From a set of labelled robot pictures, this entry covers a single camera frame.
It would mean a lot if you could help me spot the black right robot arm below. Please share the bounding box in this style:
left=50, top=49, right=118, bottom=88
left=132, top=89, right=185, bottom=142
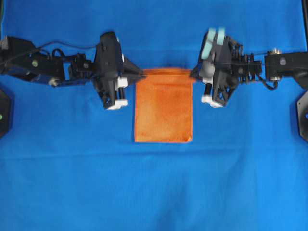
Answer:
left=190, top=36, right=308, bottom=108

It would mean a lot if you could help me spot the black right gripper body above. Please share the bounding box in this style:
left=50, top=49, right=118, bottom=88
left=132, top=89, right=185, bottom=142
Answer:
left=197, top=36, right=241, bottom=107

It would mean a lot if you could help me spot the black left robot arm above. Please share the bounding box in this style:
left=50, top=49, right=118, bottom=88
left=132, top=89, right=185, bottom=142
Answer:
left=0, top=31, right=146, bottom=110

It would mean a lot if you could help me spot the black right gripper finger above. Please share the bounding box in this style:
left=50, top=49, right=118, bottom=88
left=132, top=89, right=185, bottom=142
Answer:
left=190, top=74, right=203, bottom=82
left=191, top=66, right=199, bottom=75

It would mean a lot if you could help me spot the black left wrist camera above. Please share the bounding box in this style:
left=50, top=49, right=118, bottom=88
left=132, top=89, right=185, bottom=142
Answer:
left=100, top=31, right=120, bottom=48

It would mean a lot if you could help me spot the teal right wrist camera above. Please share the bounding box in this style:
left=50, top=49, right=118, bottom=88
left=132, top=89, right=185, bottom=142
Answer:
left=200, top=27, right=225, bottom=61

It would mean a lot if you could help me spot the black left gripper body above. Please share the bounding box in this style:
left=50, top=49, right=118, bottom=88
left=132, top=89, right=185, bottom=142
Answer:
left=93, top=42, right=124, bottom=110

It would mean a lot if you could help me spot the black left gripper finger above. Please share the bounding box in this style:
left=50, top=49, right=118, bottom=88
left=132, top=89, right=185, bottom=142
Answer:
left=123, top=56, right=143, bottom=75
left=126, top=75, right=146, bottom=85

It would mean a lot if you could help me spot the black frame post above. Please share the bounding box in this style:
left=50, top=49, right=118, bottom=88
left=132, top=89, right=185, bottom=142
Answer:
left=301, top=0, right=308, bottom=46

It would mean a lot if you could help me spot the orange microfiber towel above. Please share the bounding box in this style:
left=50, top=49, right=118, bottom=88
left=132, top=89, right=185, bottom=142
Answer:
left=134, top=68, right=194, bottom=143

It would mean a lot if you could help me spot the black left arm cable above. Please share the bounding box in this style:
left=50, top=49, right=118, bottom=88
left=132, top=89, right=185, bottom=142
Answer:
left=31, top=41, right=99, bottom=63

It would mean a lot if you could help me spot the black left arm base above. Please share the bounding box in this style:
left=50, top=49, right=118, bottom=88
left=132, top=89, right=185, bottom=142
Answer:
left=0, top=90, right=11, bottom=138

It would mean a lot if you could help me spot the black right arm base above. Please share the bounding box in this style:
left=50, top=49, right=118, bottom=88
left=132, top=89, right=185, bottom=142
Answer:
left=296, top=91, right=308, bottom=142

